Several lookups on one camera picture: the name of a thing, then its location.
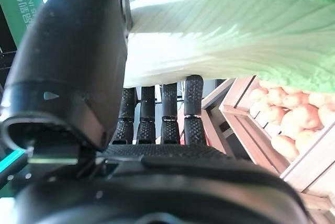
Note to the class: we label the toy napa cabbage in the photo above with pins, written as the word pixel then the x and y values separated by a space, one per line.
pixel 222 25

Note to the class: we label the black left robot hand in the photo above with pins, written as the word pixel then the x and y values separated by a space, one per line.
pixel 73 51

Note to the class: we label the wooden slat crate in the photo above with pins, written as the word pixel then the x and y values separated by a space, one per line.
pixel 248 135

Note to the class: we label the brown toy potato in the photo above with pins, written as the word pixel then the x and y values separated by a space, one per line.
pixel 285 146
pixel 301 116
pixel 270 115
pixel 277 97

